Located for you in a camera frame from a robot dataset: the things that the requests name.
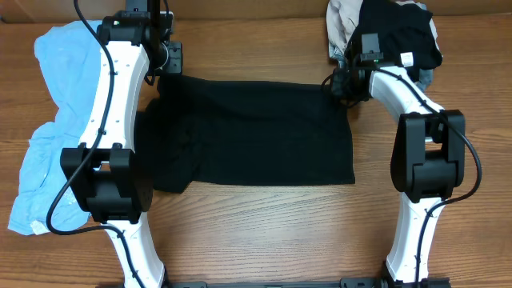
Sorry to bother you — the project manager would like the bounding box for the black t-shirt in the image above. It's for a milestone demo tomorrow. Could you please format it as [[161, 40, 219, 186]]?
[[135, 76, 355, 193]]

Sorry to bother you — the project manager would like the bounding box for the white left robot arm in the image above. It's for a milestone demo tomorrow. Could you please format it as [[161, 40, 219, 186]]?
[[56, 1, 182, 287]]

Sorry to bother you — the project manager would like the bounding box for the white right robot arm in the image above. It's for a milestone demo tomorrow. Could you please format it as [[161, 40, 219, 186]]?
[[332, 34, 467, 287]]

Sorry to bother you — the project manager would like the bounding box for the folded beige garment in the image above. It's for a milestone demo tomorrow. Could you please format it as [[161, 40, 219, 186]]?
[[326, 0, 440, 52]]

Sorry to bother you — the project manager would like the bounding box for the folded black garment with tag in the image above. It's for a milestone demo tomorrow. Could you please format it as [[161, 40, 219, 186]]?
[[345, 0, 442, 82]]

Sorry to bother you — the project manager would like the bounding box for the light blue t-shirt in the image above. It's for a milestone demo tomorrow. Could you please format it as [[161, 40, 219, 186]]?
[[7, 20, 105, 236]]

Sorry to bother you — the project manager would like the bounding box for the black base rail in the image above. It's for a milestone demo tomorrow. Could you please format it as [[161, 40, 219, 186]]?
[[169, 278, 451, 288]]

